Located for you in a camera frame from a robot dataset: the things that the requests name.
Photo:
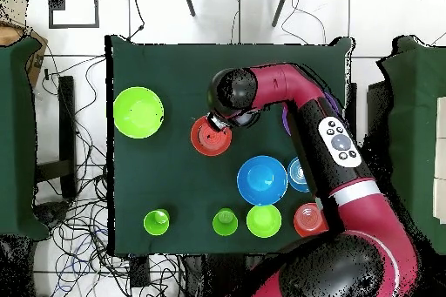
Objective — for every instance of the orange bowl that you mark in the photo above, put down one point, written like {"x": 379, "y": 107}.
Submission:
{"x": 210, "y": 142}
{"x": 307, "y": 222}

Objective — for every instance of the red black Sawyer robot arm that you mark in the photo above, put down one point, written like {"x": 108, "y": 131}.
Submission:
{"x": 348, "y": 199}

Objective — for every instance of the large blue bowl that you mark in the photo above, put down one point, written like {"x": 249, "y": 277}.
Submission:
{"x": 262, "y": 180}

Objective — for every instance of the purple bowl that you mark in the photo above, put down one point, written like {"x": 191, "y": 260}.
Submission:
{"x": 286, "y": 122}

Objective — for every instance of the small blue bowl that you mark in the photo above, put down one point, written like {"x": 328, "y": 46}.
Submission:
{"x": 295, "y": 175}

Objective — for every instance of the small light green bowl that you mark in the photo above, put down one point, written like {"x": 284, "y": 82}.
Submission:
{"x": 263, "y": 221}

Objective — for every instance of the large green bowl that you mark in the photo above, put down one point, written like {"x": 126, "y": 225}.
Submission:
{"x": 138, "y": 112}

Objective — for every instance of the dark green tablecloth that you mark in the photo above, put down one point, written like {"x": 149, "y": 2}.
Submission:
{"x": 174, "y": 67}

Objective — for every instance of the green stepped cup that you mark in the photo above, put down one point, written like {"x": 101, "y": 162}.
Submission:
{"x": 156, "y": 222}

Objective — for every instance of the black tripod leg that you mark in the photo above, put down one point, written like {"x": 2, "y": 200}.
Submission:
{"x": 188, "y": 1}
{"x": 281, "y": 6}

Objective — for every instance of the black floor stand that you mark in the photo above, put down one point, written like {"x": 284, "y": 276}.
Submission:
{"x": 68, "y": 119}

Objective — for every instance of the black box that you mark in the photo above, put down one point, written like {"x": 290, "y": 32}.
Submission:
{"x": 378, "y": 109}

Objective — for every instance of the grey stand base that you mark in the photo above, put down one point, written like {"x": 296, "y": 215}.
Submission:
{"x": 50, "y": 211}

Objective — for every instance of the green cloth side table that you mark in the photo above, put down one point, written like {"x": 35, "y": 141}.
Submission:
{"x": 418, "y": 119}
{"x": 15, "y": 136}

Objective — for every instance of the brown cardboard box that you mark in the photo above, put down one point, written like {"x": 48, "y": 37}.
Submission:
{"x": 35, "y": 56}

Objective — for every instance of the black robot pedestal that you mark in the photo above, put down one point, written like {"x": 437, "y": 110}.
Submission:
{"x": 223, "y": 276}

